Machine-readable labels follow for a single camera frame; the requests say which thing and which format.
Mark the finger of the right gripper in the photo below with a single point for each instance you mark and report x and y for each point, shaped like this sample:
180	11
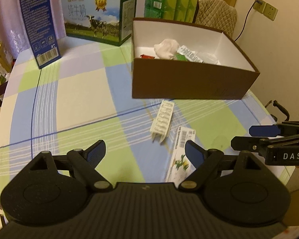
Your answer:
286	128
259	144

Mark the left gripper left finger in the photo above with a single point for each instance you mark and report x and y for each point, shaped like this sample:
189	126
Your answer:
84	163

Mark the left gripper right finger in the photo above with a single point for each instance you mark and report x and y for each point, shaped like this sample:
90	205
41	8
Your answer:
205	162

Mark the white ointment box green bird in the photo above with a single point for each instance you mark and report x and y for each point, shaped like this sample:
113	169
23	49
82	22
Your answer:
180	167

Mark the white hair claw clip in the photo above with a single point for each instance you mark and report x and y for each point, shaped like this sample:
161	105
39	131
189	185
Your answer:
162	123

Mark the white cream tube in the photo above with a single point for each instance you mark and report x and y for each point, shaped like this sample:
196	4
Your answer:
189	54

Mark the white sock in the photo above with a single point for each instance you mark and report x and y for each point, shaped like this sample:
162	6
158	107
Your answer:
166	49

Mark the red candy packet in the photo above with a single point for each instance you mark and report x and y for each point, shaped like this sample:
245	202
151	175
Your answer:
146	57

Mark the clear plastic case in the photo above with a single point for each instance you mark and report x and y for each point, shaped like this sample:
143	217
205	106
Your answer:
208	58

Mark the green medicine box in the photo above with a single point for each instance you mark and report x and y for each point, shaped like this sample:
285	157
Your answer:
180	57

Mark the checkered tablecloth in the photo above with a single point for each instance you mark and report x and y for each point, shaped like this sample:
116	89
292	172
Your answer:
86	96

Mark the brown cardboard storage box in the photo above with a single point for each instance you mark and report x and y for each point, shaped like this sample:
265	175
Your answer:
172	79

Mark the quilted beige chair cover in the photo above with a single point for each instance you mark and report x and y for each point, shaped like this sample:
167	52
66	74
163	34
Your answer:
216	14

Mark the cow milk carton box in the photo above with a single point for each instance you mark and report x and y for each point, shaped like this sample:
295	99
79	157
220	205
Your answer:
105	21

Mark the blue milk carton box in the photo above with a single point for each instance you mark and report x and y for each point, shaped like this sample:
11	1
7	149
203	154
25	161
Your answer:
39	27

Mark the wall power socket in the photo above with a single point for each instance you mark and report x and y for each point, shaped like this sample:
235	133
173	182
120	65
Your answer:
268	10

